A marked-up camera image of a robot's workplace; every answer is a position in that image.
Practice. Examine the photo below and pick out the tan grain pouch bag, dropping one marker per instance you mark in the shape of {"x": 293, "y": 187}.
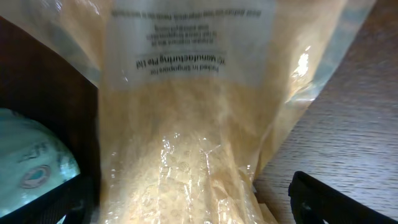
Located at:
{"x": 195, "y": 96}

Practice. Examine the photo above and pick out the teal wet wipes packet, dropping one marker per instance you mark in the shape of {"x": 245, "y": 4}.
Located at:
{"x": 33, "y": 161}

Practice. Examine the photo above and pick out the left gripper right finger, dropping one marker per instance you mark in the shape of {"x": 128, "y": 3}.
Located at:
{"x": 313, "y": 202}

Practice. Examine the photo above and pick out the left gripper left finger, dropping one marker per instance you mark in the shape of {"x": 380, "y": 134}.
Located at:
{"x": 71, "y": 201}

